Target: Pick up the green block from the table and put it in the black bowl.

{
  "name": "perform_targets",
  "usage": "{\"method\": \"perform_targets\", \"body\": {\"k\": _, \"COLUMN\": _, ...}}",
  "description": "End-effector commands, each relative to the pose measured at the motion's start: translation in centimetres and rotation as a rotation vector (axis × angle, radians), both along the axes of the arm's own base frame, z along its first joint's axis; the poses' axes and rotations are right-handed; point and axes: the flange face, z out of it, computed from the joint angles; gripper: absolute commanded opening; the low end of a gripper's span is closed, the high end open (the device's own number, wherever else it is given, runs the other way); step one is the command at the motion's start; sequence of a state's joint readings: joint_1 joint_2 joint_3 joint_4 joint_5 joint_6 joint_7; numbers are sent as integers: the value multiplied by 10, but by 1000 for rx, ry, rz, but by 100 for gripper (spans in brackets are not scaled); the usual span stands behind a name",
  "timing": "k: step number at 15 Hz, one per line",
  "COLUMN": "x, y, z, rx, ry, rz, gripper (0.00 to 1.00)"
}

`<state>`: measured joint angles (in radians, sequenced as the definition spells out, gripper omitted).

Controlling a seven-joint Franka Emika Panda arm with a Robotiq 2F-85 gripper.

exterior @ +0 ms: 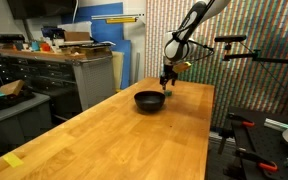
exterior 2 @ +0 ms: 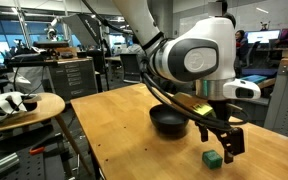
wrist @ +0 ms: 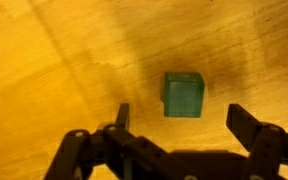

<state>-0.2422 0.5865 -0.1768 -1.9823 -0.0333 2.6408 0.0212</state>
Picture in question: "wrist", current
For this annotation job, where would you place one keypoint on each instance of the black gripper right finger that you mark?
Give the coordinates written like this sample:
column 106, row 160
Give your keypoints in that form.
column 267, row 146

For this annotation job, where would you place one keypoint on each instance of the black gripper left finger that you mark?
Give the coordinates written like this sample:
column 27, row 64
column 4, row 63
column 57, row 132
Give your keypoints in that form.
column 124, row 153

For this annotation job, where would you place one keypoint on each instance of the green block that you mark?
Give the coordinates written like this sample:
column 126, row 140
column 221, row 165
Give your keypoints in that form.
column 184, row 96

